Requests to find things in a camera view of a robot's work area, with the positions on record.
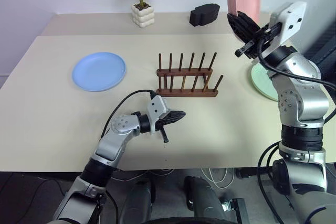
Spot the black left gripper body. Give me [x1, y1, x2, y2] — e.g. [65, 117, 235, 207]
[154, 117, 172, 144]

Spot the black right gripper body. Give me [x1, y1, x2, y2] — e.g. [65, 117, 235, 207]
[235, 23, 284, 60]

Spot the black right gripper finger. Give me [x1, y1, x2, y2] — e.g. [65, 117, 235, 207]
[237, 10, 261, 37]
[226, 13, 250, 44]

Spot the wooden dish rack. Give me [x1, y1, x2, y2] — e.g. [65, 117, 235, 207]
[156, 52, 225, 98]

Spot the black foam block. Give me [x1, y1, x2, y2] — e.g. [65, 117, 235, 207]
[189, 3, 221, 28]

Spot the green plate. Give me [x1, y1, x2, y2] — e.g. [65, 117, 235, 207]
[248, 62, 280, 102]

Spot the black ribbed object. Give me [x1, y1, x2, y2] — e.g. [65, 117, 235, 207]
[303, 21, 336, 65]

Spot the dark rounded robot leg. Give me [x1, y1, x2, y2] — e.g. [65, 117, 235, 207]
[183, 176, 227, 223]
[120, 180, 156, 224]

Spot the blue plate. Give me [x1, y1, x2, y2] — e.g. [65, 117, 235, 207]
[71, 51, 128, 93]

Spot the green plant in white pot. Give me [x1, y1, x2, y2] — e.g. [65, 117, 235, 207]
[116, 0, 155, 29]

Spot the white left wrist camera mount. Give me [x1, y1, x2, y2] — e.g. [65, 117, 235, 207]
[146, 94, 172, 134]

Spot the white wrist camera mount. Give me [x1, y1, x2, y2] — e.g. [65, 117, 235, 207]
[146, 94, 172, 134]
[251, 1, 308, 64]

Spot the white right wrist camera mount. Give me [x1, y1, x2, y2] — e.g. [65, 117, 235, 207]
[251, 1, 308, 64]

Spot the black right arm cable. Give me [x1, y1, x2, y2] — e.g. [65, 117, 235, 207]
[256, 34, 336, 127]

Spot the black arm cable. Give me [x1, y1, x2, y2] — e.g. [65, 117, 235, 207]
[100, 89, 158, 140]
[256, 34, 336, 127]

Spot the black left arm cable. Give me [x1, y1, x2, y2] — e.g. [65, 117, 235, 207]
[100, 89, 158, 140]

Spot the white floor cable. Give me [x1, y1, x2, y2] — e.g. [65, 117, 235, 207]
[200, 167, 236, 189]

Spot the black metal bracket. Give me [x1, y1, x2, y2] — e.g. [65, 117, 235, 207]
[221, 197, 250, 224]

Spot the thin black floor cable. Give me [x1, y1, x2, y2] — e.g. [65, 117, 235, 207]
[0, 173, 65, 205]

